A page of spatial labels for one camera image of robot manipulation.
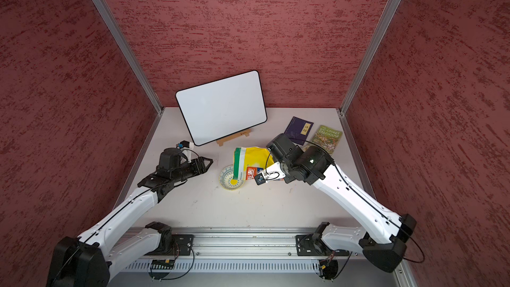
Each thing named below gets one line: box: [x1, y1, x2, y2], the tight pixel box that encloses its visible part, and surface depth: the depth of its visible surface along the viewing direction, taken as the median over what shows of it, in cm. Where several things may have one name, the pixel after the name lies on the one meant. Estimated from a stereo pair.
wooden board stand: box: [215, 128, 252, 147], surface depth 105 cm
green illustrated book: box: [310, 124, 344, 155], surface depth 107 cm
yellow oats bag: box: [233, 146, 275, 181], surface depth 72 cm
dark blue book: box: [284, 116, 315, 146], surface depth 113 cm
